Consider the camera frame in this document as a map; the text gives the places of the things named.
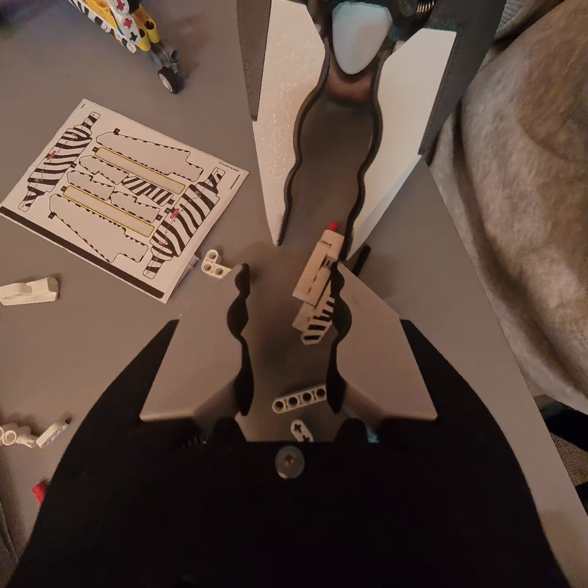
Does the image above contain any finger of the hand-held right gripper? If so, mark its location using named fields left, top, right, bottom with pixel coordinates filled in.
left=236, top=0, right=330, bottom=247
left=345, top=0, right=506, bottom=261

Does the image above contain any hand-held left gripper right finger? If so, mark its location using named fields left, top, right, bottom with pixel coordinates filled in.
left=326, top=262, right=438, bottom=428

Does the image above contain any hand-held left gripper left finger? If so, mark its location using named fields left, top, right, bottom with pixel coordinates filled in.
left=139, top=263, right=254, bottom=422

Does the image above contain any zebra striped lego panel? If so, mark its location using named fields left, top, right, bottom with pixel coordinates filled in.
left=292, top=294, right=338, bottom=345

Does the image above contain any white lego assembly red pin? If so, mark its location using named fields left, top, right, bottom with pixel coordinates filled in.
left=293, top=222, right=344, bottom=307

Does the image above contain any white four-hole lego beam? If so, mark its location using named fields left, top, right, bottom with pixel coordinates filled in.
left=272, top=383, right=328, bottom=414

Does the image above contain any white angled lego beam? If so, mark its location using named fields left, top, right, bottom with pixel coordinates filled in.
left=201, top=249, right=232, bottom=277

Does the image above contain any yellow zebra lego model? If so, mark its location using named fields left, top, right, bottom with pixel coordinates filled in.
left=69, top=0, right=187, bottom=95

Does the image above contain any white curved lego piece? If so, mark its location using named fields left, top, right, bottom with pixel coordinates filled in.
left=0, top=277, right=60, bottom=306

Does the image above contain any grey fluffy blanket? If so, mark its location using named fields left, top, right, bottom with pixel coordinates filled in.
left=429, top=0, right=588, bottom=414

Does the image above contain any zebra print sticker sheet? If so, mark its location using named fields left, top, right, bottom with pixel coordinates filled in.
left=0, top=98, right=250, bottom=304

